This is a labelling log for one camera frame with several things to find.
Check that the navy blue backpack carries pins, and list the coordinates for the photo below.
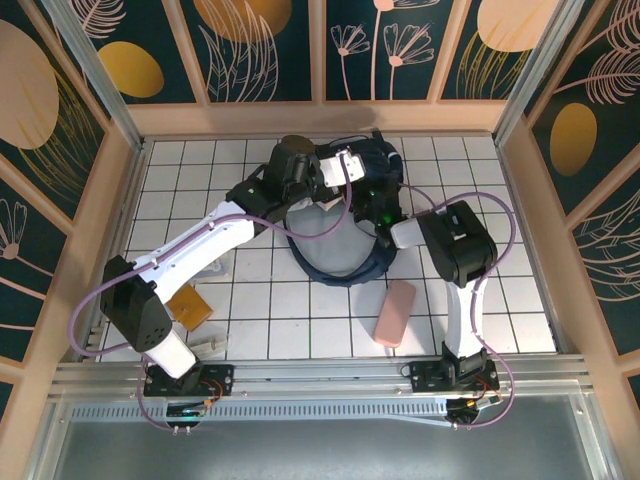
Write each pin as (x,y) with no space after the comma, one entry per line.
(340,277)

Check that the pink pencil case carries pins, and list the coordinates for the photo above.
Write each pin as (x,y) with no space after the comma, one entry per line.
(395,312)

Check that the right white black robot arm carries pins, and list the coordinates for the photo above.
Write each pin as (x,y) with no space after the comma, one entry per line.
(460,240)

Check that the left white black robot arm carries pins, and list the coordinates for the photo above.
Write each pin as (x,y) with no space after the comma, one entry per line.
(200,240)

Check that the right wiring connector board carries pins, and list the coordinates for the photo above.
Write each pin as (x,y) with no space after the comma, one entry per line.
(467,407)

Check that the wiring connector board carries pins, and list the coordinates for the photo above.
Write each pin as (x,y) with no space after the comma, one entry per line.
(467,407)
(187,412)

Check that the grey metal sheet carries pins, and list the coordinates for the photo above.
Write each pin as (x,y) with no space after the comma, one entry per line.
(320,450)

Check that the left wiring connector board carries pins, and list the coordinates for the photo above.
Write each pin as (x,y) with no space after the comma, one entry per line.
(187,412)

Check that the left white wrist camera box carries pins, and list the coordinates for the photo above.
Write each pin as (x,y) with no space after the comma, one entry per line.
(332,170)

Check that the aluminium side rail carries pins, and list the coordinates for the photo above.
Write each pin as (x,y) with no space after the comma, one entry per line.
(130,200)

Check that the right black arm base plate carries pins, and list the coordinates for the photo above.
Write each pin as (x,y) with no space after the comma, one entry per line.
(425,380)

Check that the aluminium mounting rail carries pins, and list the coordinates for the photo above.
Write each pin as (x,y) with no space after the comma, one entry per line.
(325,380)

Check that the aluminium corner post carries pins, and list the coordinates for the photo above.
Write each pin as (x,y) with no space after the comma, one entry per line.
(537,75)
(97,75)

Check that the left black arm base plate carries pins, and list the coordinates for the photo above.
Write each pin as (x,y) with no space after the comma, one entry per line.
(220,375)

